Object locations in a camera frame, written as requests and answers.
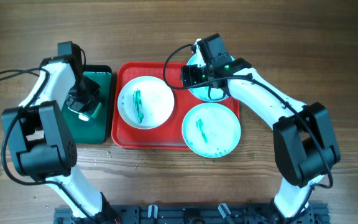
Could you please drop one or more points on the green yellow scrub sponge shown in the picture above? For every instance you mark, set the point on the green yellow scrub sponge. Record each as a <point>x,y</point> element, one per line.
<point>86,112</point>

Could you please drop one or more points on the black tray with green water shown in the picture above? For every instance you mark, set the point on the black tray with green water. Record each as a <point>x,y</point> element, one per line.
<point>95,130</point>

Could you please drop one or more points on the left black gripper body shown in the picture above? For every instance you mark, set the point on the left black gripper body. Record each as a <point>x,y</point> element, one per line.
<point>85,89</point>

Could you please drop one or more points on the red plastic tray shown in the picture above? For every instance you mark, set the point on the red plastic tray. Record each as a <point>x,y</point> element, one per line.
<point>166,136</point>

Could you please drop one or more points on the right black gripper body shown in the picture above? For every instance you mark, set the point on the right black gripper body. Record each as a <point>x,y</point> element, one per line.
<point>197,76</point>

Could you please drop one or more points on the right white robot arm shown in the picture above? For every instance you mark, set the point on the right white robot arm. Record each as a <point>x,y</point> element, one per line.
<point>304,142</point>

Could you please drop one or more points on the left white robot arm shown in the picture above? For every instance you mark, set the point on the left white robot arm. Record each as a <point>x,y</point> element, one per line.
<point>41,145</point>

